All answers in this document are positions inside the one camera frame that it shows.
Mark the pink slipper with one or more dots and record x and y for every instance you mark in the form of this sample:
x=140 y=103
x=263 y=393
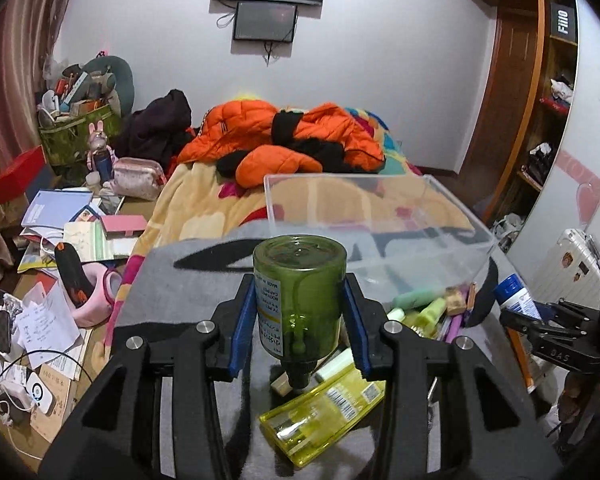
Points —
x=91 y=287

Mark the clear plastic storage box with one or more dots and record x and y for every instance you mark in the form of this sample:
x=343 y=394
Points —
x=403 y=233

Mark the beige foundation tube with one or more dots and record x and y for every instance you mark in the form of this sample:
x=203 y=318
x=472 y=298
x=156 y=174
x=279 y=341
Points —
x=281 y=385

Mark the white charger device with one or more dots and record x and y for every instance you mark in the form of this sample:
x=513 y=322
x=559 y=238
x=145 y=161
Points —
x=26 y=390

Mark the blue notebook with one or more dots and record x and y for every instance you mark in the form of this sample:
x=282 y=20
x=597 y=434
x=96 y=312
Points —
x=54 y=208

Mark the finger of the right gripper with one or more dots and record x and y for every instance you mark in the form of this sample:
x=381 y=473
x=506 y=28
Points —
x=555 y=312

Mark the gold lipstick case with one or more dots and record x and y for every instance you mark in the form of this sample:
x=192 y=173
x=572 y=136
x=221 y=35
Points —
x=455 y=301

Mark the yellow spray bottle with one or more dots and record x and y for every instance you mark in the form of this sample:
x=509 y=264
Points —
x=308 y=425

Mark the purple handle back scratcher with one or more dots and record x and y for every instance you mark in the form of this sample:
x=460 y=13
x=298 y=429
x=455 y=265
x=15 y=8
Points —
x=448 y=331

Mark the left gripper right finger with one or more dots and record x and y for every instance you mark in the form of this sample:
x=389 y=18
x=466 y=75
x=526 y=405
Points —
x=448 y=413

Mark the small wall monitor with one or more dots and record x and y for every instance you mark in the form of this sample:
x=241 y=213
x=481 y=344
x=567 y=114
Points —
x=265 y=21

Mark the green storage basket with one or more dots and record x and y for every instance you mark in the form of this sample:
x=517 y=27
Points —
x=65 y=143

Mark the grey black blanket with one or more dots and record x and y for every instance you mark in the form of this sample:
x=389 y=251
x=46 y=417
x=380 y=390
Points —
x=180 y=283

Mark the white blue cream tube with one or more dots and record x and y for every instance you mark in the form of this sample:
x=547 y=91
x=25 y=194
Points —
x=513 y=296

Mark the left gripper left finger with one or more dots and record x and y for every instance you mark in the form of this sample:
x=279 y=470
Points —
x=113 y=432

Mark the pink flat box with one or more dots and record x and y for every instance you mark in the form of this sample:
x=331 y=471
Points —
x=123 y=225

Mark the colourful yellow bedspread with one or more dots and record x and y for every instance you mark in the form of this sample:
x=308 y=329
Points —
x=198 y=203

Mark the mint green tube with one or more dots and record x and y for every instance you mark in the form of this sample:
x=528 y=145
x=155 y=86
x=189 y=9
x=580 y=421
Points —
x=416 y=299

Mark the black Fiio box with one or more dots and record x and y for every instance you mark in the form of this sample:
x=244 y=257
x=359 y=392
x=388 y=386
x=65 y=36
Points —
x=563 y=23

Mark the wooden wardrobe shelf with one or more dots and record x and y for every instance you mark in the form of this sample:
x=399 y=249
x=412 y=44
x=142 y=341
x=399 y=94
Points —
x=501 y=171

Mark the pink rabbit figurine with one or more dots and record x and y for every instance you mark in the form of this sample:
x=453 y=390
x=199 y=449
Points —
x=100 y=155

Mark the red box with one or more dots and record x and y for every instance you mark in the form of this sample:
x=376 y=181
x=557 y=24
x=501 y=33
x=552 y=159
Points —
x=21 y=172

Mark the pink floral pouch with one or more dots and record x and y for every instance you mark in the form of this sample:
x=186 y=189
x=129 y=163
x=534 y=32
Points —
x=137 y=178

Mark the dark green glass bottle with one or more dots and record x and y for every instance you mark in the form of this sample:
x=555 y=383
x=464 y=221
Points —
x=299 y=281

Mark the light green white tube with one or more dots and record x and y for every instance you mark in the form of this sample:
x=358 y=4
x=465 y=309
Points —
x=344 y=358

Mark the dark purple coat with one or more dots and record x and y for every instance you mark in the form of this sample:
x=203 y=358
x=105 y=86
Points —
x=158 y=132

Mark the green neck pillow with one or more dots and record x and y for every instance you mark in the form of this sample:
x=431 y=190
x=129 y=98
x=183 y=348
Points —
x=119 y=80

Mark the striped pink curtain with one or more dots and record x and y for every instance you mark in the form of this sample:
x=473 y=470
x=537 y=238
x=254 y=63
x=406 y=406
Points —
x=10 y=110

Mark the orange puffer jacket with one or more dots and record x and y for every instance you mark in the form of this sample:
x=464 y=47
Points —
x=246 y=140

